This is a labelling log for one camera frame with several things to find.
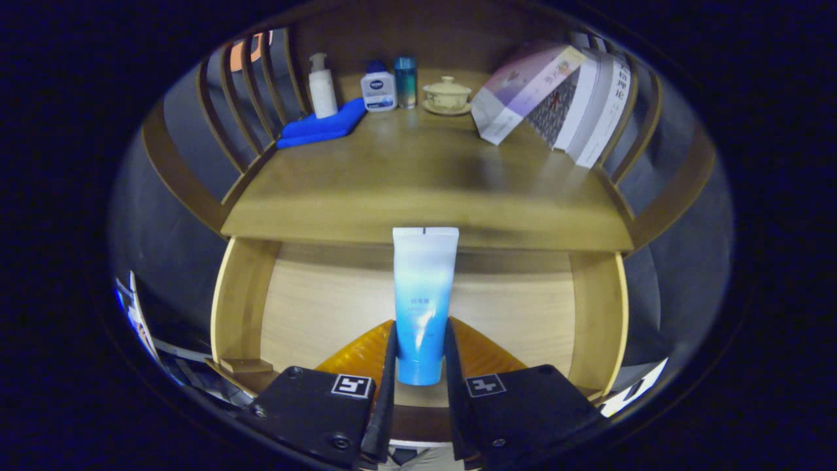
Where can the blue and white tube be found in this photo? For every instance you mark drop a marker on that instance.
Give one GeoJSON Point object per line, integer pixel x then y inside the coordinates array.
{"type": "Point", "coordinates": [424, 294]}

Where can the purple and white book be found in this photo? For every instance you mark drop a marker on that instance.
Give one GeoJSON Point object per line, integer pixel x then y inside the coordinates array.
{"type": "Point", "coordinates": [523, 88]}

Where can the blue folded cloth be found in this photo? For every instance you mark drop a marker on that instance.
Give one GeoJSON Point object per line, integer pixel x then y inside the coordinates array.
{"type": "Point", "coordinates": [320, 125]}

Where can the wooden countertop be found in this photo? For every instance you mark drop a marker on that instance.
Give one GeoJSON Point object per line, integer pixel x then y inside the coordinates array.
{"type": "Point", "coordinates": [405, 176]}

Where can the wooden cabinet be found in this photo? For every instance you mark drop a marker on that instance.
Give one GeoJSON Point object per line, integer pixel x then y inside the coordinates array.
{"type": "Point", "coordinates": [176, 176]}

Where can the white book with black lettering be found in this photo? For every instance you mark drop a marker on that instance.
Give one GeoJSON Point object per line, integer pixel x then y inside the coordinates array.
{"type": "Point", "coordinates": [605, 111]}

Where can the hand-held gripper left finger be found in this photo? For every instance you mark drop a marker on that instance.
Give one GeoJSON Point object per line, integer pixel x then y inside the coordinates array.
{"type": "Point", "coordinates": [387, 405]}

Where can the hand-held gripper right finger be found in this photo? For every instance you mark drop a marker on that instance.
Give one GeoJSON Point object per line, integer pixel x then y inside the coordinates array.
{"type": "Point", "coordinates": [456, 412]}

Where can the beige lidded teacup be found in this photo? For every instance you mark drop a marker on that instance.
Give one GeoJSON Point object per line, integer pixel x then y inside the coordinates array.
{"type": "Point", "coordinates": [447, 97]}

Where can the slim teal bottle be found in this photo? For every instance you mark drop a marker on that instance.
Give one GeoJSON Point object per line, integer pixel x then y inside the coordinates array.
{"type": "Point", "coordinates": [405, 82]}

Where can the white bottle with blue cap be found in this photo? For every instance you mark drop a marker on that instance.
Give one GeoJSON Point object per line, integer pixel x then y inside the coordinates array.
{"type": "Point", "coordinates": [378, 90]}

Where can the wooden drawer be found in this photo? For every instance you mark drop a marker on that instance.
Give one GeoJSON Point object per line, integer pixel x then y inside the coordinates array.
{"type": "Point", "coordinates": [327, 307]}

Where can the white pump bottle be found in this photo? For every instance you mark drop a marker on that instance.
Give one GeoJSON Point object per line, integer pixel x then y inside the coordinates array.
{"type": "Point", "coordinates": [322, 91]}

